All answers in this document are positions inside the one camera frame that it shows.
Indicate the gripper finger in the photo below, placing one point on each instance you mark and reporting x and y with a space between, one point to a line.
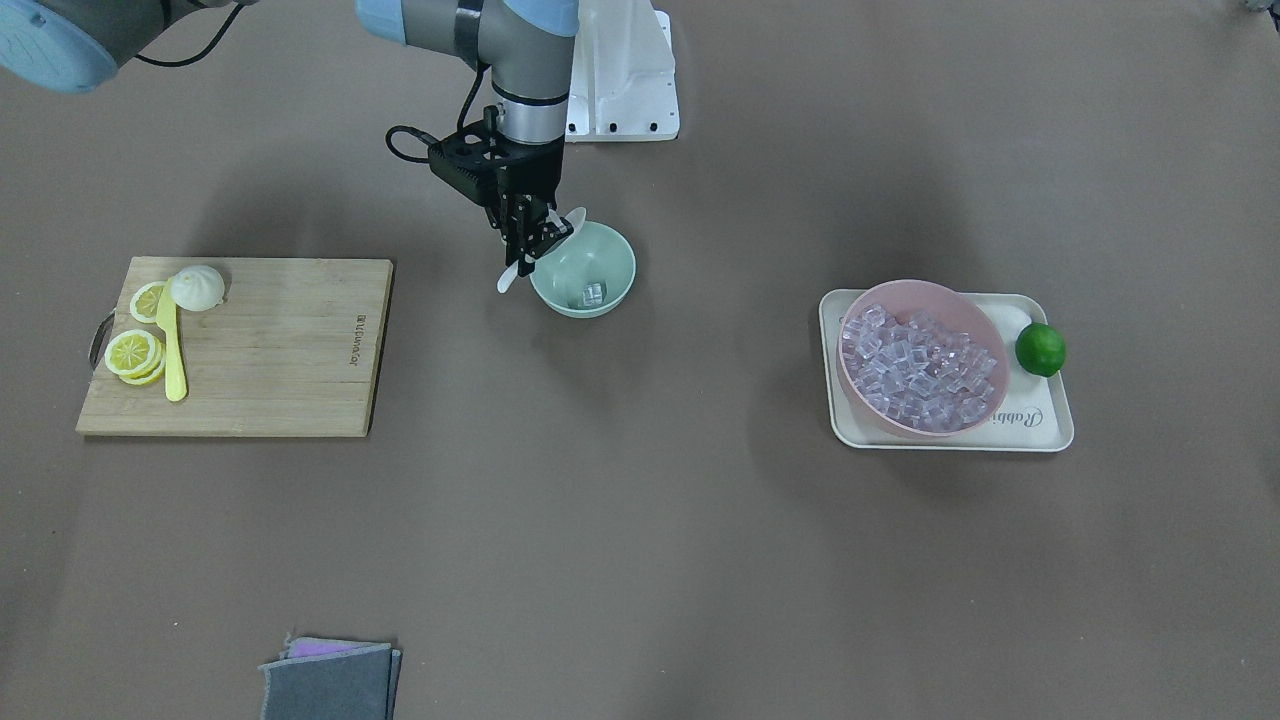
509 220

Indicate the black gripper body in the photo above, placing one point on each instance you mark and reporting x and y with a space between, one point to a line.
537 171

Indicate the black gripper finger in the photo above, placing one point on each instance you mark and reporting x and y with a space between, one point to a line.
532 215

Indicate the white ceramic spoon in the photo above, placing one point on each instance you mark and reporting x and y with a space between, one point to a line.
552 233

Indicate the clear ice cube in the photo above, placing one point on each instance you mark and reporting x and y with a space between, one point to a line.
594 295

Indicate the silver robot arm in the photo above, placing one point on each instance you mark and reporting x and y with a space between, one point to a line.
523 49

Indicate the green ceramic bowl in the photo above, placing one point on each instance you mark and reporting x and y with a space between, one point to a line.
597 253

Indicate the pink bowl of ice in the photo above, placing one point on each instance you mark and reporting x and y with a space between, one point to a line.
920 361

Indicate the bamboo cutting board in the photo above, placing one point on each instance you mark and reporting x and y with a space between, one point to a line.
292 351

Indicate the yellow plastic knife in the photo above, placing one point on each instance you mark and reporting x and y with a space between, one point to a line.
176 384

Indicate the upper lemon slice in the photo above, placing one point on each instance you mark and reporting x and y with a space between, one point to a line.
136 358

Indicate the grey folded cloth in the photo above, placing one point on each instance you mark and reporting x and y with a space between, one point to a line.
322 678

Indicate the green lime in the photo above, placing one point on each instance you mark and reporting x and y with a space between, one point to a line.
1041 350

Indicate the beige rabbit tray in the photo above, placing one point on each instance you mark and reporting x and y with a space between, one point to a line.
1034 418

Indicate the white camera pedestal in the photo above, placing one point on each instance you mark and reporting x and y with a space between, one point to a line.
624 75

